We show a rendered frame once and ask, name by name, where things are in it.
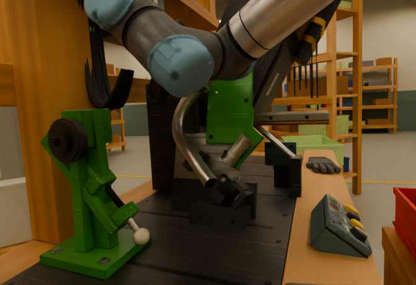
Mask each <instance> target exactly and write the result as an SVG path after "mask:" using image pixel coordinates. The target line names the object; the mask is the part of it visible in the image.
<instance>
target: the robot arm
mask: <svg viewBox="0 0 416 285"><path fill-rule="evenodd" d="M333 1H334V0H250V1H249V2H248V3H247V4H246V5H245V6H244V7H243V8H242V9H240V10H239V11H238V12H237V13H236V14H235V15H234V16H233V17H232V18H231V19H230V20H229V21H228V22H227V23H226V24H225V25H224V26H223V27H222V28H221V29H220V30H219V31H218V32H216V33H214V32H208V31H204V30H199V29H195V28H189V27H187V26H185V25H184V24H183V23H182V22H181V21H180V20H179V19H177V20H176V21H174V20H173V19H172V18H171V17H170V16H169V15H168V14H167V13H166V12H164V11H163V10H161V8H159V7H158V5H156V4H155V3H154V2H153V1H151V0H84V7H85V11H86V14H87V15H88V17H89V18H90V19H91V20H92V21H94V22H95V23H96V24H98V25H99V27H100V28H101V29H102V30H106V31H107V32H109V33H110V34H112V36H114V37H115V38H116V39H117V40H118V41H119V42H120V43H121V44H122V45H123V46H124V47H125V49H127V50H128V52H130V54H132V55H133V57H135V59H137V60H138V62H139V63H140V64H141V65H142V66H143V67H144V68H145V69H146V70H147V72H148V73H149V74H150V76H151V80H150V83H149V86H148V89H147V92H146V94H147V95H148V97H149V98H150V99H151V101H152V102H153V103H154V105H155V106H156V107H159V106H163V105H165V103H166V101H167V98H168V96H169V94H171V95H173V96H175V97H180V98H183V97H189V96H190V95H191V94H192V93H193V92H194V93H196V92H200V93H207V92H209V91H210V89H209V87H210V86H211V84H212V83H213V82H214V81H235V80H237V79H242V78H244V77H246V76H247V75H248V74H249V73H250V72H251V71H252V69H253V67H254V65H255V62H256V60H257V59H258V58H260V57H261V56H262V55H263V54H265V53H266V52H268V51H269V50H270V49H271V48H273V47H274V46H276V44H278V43H279V42H281V41H282V40H283V39H284V38H286V37H287V36H288V35H290V34H291V33H292V32H294V31H295V30H296V29H297V28H298V27H300V26H301V25H303V24H304V23H305V22H306V21H308V20H309V19H311V18H312V17H313V16H314V15H316V14H317V13H318V12H319V11H321V10H322V9H324V8H325V7H326V6H327V5H329V4H330V3H331V2H333Z"/></svg>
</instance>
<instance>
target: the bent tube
mask: <svg viewBox="0 0 416 285"><path fill-rule="evenodd" d="M210 87H211V88H212V89H214V88H215V86H214V85H213V84H211V86H210ZM200 94H201V93H200V92H196V93H194V92H193V93H192V94H191V95H190V96H189V97H183V98H182V99H181V100H180V102H179V104H178V106H177V108H176V110H175V113H174V115H173V121H172V133H173V139H174V140H175V143H176V145H177V146H178V147H179V149H180V151H181V152H182V153H183V155H184V156H185V158H186V160H187V161H188V162H189V164H190V166H191V167H192V169H193V170H194V172H195V173H196V175H197V176H198V178H199V179H200V181H201V182H202V184H203V185H204V187H205V188H206V189H210V188H213V187H214V186H215V185H216V184H217V178H216V177H215V175H214V174H213V173H212V171H211V170H210V168H209V167H208V166H207V164H206V163H205V162H204V160H203V159H202V157H201V156H200V155H199V153H198V152H197V150H195V148H194V146H193V145H192V144H191V143H190V141H189V139H188V138H187V137H186V135H185V133H184V120H185V117H186V114H187V112H188V110H189V108H190V106H191V105H192V104H193V102H194V101H195V100H196V99H197V98H198V96H199V95H200Z"/></svg>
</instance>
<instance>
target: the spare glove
mask: <svg viewBox="0 0 416 285"><path fill-rule="evenodd" d="M306 167H308V168H310V167H312V168H313V170H314V172H319V169H320V171H321V172H322V173H326V172H327V171H328V172H329V173H334V172H336V173H340V171H341V169H340V167H338V166H337V165H336V164H335V163H334V162H333V161H332V160H331V159H329V158H327V157H309V160H308V162H307V163H306Z"/></svg>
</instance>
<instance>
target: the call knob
mask: <svg viewBox="0 0 416 285"><path fill-rule="evenodd" d="M352 232H353V233H354V234H355V235H356V236H357V237H358V238H360V239H362V240H364V241H365V240H366V239H367V237H368V235H367V234H366V233H365V232H364V231H362V230H361V229H360V228H359V227H356V226H355V227H353V228H352Z"/></svg>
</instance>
